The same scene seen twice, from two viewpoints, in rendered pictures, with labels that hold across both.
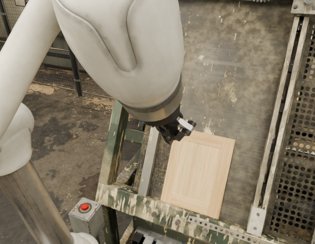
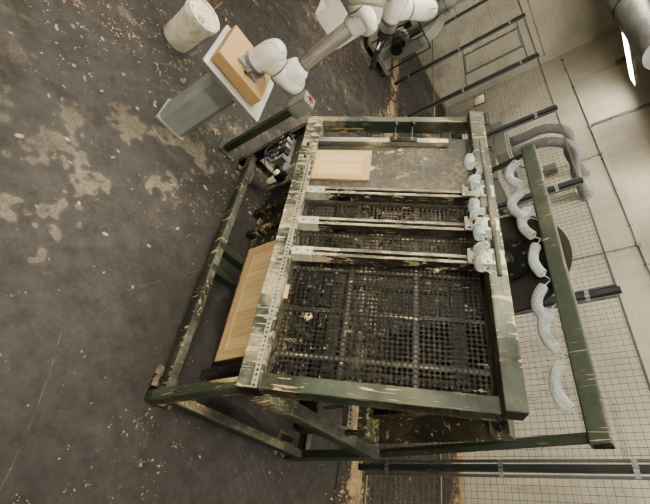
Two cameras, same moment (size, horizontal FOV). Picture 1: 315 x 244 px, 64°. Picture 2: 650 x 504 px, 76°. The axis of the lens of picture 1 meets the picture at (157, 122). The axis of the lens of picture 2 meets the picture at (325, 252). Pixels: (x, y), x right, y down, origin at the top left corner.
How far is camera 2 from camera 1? 2.23 m
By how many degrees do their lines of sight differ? 19
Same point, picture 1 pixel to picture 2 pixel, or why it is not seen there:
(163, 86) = (387, 12)
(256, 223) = (313, 189)
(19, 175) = (345, 30)
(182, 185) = (330, 159)
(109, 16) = not seen: outside the picture
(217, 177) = (339, 174)
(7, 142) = (360, 20)
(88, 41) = not seen: outside the picture
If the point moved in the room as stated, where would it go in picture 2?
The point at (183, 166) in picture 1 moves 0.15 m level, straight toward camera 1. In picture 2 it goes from (344, 157) to (332, 147)
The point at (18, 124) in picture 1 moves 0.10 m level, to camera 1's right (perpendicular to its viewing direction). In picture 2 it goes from (367, 25) to (369, 37)
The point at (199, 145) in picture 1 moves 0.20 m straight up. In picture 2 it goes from (360, 164) to (385, 153)
